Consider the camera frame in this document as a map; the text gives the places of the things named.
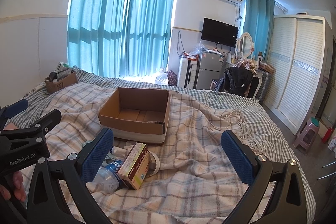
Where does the blue curtain by wardrobe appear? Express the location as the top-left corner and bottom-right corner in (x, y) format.
(243, 0), (274, 60)

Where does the black wall television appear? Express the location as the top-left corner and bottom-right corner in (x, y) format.
(201, 18), (238, 48)

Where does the pink plastic stool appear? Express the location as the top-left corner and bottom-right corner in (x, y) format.
(293, 117), (319, 156)

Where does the oval vanity mirror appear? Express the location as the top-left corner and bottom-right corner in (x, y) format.
(235, 32), (254, 59)

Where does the plaid blanket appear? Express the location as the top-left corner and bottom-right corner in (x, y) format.
(15, 82), (279, 224)

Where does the white plastic bag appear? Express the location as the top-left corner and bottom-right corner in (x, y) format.
(154, 68), (169, 85)

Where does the red fire extinguisher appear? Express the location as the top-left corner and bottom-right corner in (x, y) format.
(322, 127), (335, 143)

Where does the large open cardboard box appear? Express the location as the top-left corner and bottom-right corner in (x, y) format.
(98, 88), (171, 145)

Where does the small cardboard box of items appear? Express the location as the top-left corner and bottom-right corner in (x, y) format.
(45, 62), (77, 93)

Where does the blue window curtain middle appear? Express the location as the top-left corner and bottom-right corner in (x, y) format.
(120, 0), (174, 77)

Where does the grey checked bed sheet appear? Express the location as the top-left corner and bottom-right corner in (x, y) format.
(15, 69), (317, 222)

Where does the person's left hand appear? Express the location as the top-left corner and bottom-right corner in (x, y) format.
(0, 171), (26, 202)

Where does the white louvered wardrobe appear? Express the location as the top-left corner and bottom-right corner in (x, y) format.
(264, 15), (333, 134)

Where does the silver mini fridge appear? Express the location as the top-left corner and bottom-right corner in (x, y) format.
(195, 51), (224, 90)

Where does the blue window curtain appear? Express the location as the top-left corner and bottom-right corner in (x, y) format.
(120, 0), (174, 77)
(67, 0), (125, 77)

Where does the white suitcase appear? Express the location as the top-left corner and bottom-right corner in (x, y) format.
(177, 57), (198, 89)

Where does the clear cotton swab jar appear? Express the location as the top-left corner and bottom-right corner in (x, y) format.
(93, 159), (123, 194)

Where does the white tape roll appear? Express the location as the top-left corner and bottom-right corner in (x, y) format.
(146, 151), (161, 177)

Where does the blue window curtain left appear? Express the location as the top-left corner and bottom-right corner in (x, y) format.
(67, 0), (125, 77)

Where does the black jacket on chair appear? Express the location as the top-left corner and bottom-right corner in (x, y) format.
(223, 67), (253, 96)

